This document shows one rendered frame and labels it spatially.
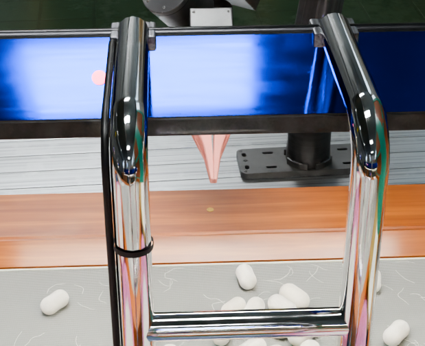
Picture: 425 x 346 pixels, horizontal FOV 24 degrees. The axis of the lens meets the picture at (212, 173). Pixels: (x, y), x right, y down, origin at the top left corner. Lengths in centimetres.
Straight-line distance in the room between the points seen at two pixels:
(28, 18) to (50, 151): 229
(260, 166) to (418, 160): 23
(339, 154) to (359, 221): 82
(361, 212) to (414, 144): 89
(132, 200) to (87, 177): 80
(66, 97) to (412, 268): 53
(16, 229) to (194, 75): 46
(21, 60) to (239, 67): 16
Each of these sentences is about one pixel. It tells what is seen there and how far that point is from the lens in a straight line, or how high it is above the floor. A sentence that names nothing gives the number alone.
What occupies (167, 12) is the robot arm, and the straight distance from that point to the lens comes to 104.
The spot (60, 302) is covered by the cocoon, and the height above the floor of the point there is 75.
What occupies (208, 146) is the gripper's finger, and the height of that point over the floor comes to 89.
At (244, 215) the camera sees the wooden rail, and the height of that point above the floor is 76.
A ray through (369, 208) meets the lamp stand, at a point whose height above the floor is 106.
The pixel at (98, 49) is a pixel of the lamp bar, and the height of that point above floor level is 110.
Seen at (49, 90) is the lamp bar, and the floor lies 108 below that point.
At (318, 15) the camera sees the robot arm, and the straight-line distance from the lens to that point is 133.
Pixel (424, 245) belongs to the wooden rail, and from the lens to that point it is 116.
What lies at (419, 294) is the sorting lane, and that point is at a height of 74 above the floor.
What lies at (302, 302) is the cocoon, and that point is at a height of 76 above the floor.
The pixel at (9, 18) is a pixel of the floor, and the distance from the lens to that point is 378.
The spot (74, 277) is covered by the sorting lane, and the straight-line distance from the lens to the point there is 111.
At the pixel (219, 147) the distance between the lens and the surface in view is 105.
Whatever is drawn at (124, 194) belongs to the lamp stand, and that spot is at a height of 107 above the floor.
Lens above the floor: 140
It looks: 31 degrees down
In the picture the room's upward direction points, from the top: straight up
